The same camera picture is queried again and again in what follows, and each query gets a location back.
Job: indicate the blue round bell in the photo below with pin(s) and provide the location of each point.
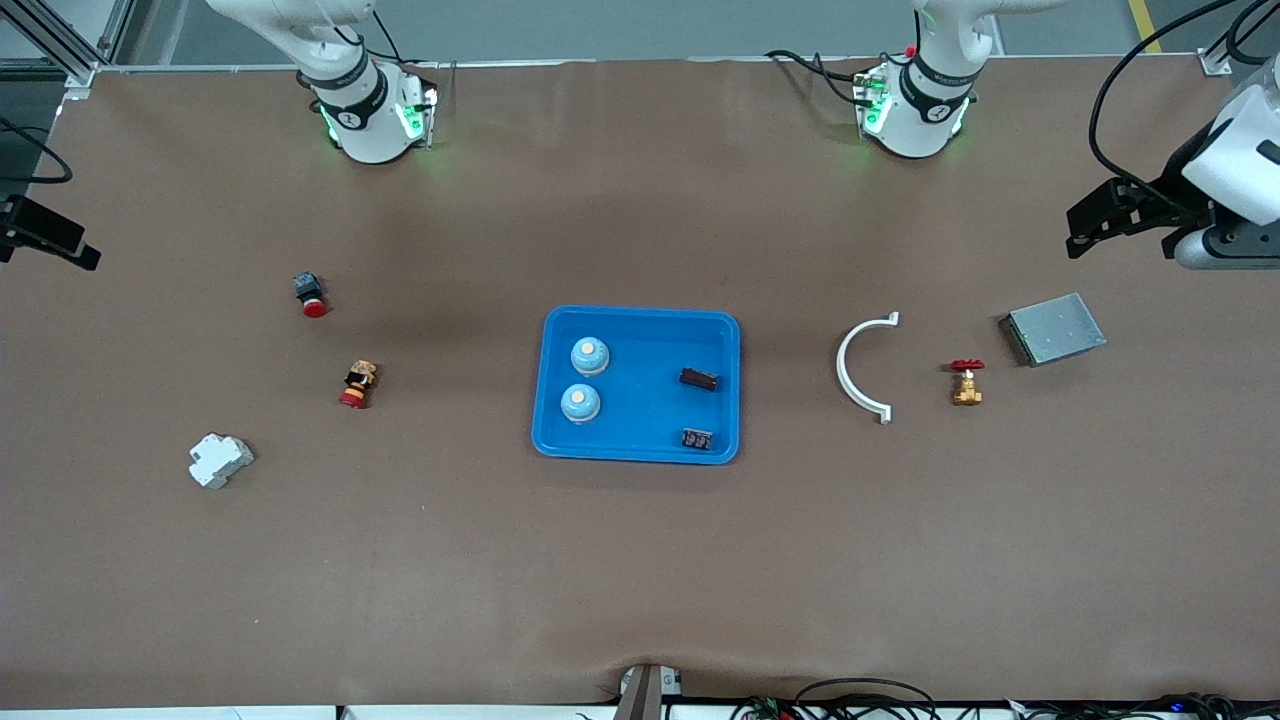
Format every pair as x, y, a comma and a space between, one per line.
580, 403
590, 355

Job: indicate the aluminium frame post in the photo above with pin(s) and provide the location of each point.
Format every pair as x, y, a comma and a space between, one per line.
70, 55
1215, 62

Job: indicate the red push button black base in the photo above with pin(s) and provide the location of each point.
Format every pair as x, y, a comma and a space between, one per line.
312, 297

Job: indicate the red yellow emergency button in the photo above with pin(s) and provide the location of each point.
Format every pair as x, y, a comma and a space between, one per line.
357, 385

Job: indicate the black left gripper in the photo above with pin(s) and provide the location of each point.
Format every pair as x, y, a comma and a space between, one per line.
1172, 192

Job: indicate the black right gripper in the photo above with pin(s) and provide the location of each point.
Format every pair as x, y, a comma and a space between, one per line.
30, 226

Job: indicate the brown table cover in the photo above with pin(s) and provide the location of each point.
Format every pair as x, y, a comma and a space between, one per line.
640, 580

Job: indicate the dark brown capacitor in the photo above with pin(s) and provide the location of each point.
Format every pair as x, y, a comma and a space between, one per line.
698, 379

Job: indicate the grey metal box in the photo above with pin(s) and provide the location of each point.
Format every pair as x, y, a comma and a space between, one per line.
1055, 330

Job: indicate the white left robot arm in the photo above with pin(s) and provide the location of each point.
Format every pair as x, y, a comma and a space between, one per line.
920, 120

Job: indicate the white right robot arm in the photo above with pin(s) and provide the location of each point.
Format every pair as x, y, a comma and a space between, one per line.
370, 130

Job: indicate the blue plastic tray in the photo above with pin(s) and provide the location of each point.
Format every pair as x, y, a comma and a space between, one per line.
640, 420

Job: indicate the grey metal bracket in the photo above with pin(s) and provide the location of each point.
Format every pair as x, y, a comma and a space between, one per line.
645, 695

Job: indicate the black capacitor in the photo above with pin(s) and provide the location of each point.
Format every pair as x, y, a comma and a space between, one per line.
697, 438

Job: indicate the white circuit breaker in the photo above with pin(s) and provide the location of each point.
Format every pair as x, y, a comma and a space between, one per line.
220, 460

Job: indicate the white curved pipe clamp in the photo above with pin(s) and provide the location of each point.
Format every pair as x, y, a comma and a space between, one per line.
840, 367

